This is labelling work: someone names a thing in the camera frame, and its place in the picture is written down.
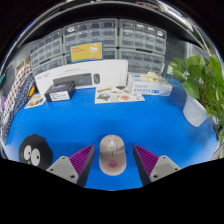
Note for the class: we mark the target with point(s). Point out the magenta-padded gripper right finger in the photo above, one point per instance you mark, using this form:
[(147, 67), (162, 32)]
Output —
[(156, 166)]

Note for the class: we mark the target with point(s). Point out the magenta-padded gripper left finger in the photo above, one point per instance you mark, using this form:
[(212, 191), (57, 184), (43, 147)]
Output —
[(71, 165)]

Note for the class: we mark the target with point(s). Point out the beige pink computer mouse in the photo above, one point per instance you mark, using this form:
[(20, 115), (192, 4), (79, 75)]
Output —
[(112, 156)]

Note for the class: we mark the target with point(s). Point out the black cartoon-eyed mouse pad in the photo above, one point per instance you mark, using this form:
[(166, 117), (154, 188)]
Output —
[(36, 148)]

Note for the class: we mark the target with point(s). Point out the colourful sticker sheet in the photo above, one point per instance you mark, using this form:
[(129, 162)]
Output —
[(35, 101), (118, 94)]

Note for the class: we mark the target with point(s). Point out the small black cardboard box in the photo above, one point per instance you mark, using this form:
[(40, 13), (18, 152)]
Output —
[(60, 90)]

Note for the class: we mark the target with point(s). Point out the white blue tissue box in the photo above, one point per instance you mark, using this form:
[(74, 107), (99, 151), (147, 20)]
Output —
[(151, 87)]

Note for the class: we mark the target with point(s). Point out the white polka-dot cloth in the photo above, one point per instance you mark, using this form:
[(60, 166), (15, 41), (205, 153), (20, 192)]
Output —
[(13, 93)]

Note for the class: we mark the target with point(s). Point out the green plant in white pot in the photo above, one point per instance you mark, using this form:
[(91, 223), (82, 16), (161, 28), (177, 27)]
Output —
[(196, 78)]

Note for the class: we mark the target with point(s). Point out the long white keyboard box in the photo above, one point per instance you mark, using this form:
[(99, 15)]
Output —
[(110, 68)]

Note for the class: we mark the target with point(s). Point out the white woven basket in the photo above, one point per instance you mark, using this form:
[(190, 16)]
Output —
[(23, 65)]

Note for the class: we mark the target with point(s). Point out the yellow sign card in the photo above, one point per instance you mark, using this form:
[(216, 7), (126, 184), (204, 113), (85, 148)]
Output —
[(86, 52)]

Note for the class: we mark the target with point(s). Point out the teal wall box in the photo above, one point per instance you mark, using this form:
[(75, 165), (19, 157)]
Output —
[(2, 78)]

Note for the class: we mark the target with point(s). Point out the dark wall shelf unit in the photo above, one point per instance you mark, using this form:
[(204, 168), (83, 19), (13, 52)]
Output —
[(100, 10)]

